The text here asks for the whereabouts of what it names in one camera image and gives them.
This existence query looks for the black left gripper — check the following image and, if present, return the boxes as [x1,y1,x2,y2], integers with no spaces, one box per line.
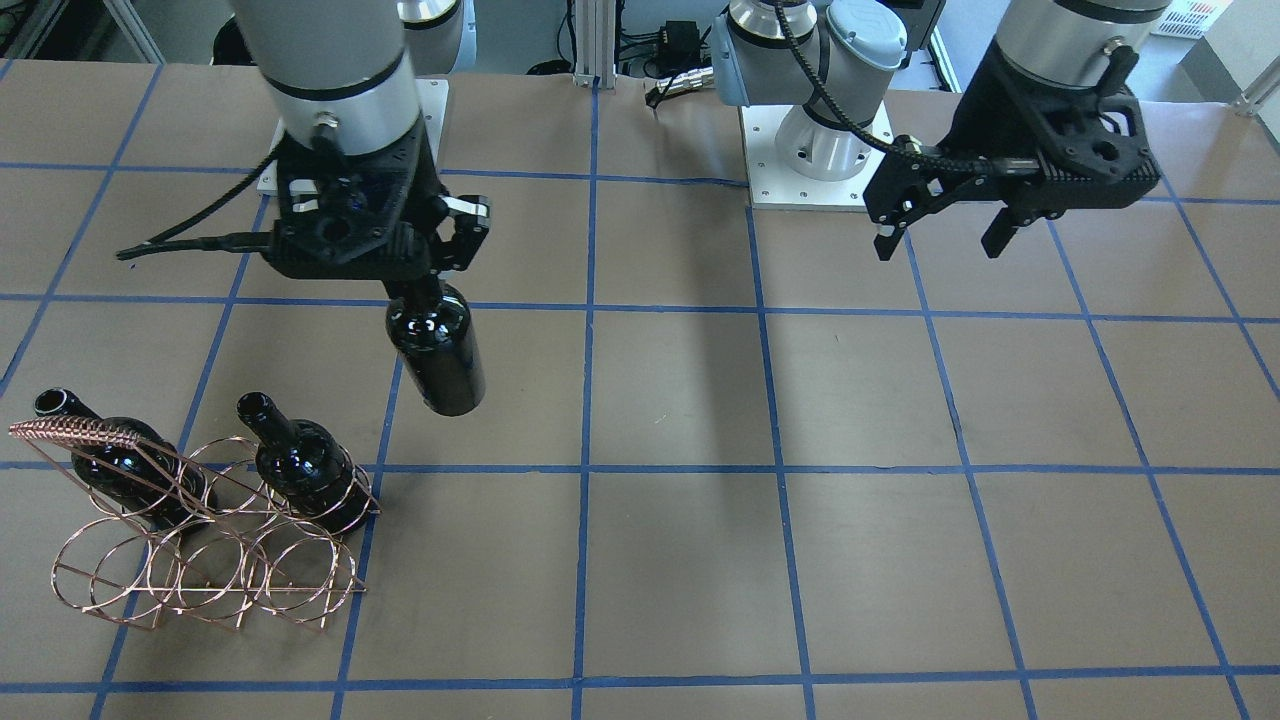
[865,42,1161,261]

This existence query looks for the white plastic basket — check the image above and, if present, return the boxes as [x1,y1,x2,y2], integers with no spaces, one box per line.
[1151,0,1233,40]

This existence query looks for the aluminium frame post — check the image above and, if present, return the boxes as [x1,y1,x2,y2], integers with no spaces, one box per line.
[570,0,620,91]

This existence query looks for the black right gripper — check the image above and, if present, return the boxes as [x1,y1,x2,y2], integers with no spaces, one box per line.
[268,129,492,301]

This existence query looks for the far wine bottle in basket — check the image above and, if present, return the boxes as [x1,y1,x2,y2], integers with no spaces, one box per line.
[72,416,218,530]

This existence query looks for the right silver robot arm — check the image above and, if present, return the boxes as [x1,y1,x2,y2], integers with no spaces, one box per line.
[220,1,490,306]

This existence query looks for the wine bottle in basket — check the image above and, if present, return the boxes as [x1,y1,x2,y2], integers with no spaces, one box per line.
[236,392,371,537]
[72,416,218,530]

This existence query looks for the dark wine bottle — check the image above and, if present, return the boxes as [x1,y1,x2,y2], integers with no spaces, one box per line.
[385,279,485,416]

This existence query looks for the near wine bottle in basket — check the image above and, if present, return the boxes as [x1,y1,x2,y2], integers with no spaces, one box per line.
[236,392,371,537]

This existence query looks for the copper wire wine basket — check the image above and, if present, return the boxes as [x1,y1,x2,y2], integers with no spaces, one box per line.
[9,416,367,633]

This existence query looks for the black braided cable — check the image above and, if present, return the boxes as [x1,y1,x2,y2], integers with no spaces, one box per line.
[774,0,1041,181]

